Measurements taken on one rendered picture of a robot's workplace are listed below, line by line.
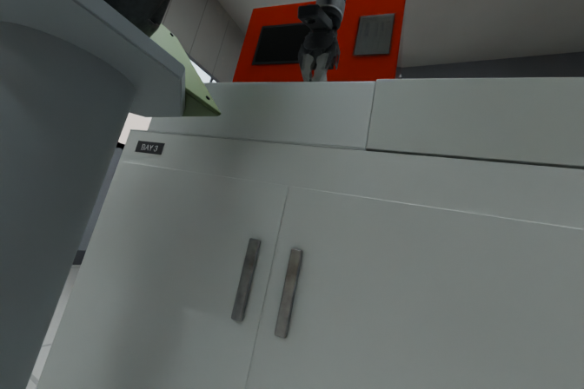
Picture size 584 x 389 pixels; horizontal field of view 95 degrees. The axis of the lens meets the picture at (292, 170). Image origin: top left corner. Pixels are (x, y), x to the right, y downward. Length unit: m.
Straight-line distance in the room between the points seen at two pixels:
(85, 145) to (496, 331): 0.58
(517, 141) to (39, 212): 0.64
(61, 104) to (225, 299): 0.39
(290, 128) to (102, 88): 0.32
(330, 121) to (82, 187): 0.40
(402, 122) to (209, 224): 0.42
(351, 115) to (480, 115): 0.21
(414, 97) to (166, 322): 0.63
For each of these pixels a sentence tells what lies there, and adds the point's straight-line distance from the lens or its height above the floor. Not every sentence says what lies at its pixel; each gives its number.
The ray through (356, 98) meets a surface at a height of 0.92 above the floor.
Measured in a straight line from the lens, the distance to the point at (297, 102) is 0.58.
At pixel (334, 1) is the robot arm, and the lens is 0.77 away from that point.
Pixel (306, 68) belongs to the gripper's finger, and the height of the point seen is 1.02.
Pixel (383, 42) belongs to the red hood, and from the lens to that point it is 1.38.
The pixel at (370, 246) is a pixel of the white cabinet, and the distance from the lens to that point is 0.47.
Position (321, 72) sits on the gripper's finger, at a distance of 0.65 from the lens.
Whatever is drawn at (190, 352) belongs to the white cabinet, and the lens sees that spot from 0.61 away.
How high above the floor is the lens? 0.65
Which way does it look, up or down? 13 degrees up
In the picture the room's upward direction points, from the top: 12 degrees clockwise
